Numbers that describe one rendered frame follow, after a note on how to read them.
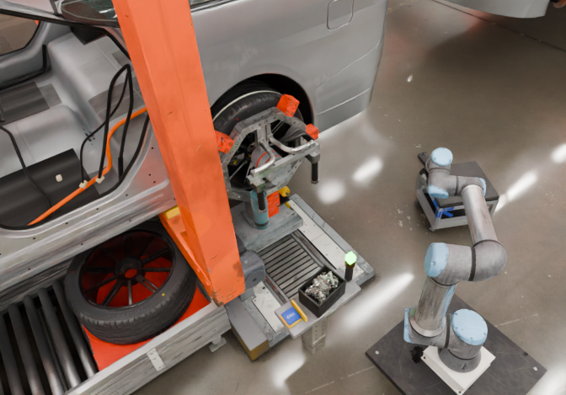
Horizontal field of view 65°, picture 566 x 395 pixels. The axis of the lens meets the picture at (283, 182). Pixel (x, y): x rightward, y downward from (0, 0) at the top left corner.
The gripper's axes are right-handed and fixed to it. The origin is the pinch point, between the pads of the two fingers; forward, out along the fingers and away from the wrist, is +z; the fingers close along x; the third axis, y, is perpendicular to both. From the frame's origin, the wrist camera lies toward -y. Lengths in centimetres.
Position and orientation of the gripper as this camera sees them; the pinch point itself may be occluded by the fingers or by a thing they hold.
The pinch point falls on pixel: (424, 174)
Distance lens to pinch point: 246.9
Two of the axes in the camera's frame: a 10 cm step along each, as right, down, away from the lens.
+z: 1.1, 2.7, 9.6
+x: 9.5, -3.2, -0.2
